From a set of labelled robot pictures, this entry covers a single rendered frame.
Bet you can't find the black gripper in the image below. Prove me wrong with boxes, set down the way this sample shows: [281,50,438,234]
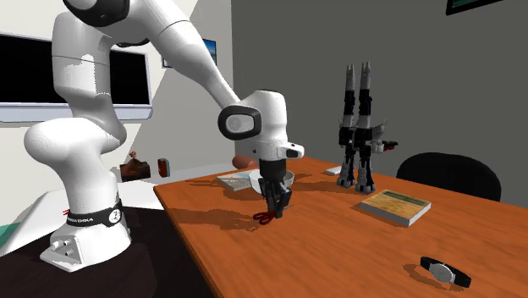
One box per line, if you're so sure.
[258,157,294,220]

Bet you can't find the red scissors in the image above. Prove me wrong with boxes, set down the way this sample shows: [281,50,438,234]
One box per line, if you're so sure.
[252,203,294,226]

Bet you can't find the white bowl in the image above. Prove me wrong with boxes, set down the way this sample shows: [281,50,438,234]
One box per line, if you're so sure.
[248,168,295,196]

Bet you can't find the grey-blue book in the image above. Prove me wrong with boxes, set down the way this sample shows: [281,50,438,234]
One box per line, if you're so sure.
[216,170,260,192]

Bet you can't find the reddish-brown oval object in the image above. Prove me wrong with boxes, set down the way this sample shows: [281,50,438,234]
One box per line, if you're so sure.
[231,154,261,170]

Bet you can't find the wooden table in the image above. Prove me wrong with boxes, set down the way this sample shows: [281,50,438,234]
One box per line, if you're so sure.
[152,156,528,298]

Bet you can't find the black and grey robot figure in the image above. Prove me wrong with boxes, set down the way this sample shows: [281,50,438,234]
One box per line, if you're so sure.
[336,61,399,196]

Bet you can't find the yellow-brown cover book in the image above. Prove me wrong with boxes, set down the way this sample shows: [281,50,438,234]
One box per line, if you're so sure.
[359,189,432,228]

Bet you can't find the black chair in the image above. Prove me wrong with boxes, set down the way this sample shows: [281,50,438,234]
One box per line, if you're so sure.
[395,152,503,203]

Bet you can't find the black wristwatch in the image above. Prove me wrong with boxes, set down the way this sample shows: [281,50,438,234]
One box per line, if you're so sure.
[419,256,473,289]

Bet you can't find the dark robot stand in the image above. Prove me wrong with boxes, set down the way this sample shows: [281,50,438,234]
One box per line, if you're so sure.
[0,205,217,298]

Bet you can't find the white framed dark window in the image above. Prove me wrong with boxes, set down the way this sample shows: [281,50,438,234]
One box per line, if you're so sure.
[0,32,154,124]

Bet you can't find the blue wall picture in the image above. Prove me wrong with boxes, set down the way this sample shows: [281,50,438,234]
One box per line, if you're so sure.
[161,37,218,69]

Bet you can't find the dark framed wall picture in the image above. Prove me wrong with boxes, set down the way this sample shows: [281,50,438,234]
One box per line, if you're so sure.
[445,0,504,17]

